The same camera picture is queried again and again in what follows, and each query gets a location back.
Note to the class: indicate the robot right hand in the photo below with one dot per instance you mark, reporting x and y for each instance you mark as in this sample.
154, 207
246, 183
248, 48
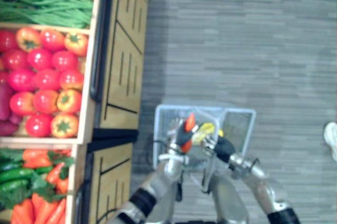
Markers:
223, 147

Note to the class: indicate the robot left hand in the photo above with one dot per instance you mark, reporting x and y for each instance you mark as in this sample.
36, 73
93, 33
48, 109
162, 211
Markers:
184, 135

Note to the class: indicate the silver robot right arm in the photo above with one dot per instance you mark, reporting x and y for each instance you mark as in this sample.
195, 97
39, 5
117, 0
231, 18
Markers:
260, 187

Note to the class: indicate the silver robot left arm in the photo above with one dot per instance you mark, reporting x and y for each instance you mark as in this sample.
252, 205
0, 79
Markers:
163, 181

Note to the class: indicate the yellow vegetable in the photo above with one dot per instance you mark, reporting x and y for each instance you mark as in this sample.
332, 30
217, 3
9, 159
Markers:
205, 129

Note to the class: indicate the silver robot right leg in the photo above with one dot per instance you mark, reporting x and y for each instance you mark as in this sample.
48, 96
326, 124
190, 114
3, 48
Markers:
229, 200

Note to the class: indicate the silver robot leg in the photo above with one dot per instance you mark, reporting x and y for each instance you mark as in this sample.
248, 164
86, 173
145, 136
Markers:
229, 200
164, 209

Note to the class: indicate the silver robot left leg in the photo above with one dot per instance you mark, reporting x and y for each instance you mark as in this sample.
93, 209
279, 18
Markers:
164, 209

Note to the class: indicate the wooden display cabinet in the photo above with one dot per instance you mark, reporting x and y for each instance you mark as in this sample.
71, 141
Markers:
126, 50

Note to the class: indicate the wooden crate of tomatoes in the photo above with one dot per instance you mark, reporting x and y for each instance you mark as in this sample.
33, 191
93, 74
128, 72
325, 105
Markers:
88, 89

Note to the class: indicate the person's white shoe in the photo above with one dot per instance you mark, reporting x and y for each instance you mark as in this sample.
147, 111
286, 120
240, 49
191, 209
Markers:
331, 139

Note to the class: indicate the orange tomato with green stem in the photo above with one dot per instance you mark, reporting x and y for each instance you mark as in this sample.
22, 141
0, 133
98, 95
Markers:
69, 101
64, 126
27, 39
76, 44

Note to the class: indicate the red tomato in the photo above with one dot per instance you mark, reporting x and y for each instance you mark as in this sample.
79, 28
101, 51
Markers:
6, 40
14, 59
21, 79
51, 40
71, 79
22, 103
64, 61
47, 79
39, 59
45, 101
39, 125

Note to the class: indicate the wooden crate of carrots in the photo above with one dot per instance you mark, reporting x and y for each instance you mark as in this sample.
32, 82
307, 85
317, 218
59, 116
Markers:
72, 195

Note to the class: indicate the green cucumber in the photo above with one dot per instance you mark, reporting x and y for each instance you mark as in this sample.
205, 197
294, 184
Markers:
13, 185
43, 170
15, 175

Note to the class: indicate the wooden crate of beans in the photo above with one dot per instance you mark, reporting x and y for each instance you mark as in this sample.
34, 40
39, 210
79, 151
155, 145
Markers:
96, 10

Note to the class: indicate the purple sweet potato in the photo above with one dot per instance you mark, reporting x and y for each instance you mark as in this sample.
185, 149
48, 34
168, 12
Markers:
4, 100
8, 128

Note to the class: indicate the black metal rail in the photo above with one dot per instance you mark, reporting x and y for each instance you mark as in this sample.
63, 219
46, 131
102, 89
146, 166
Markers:
79, 203
97, 50

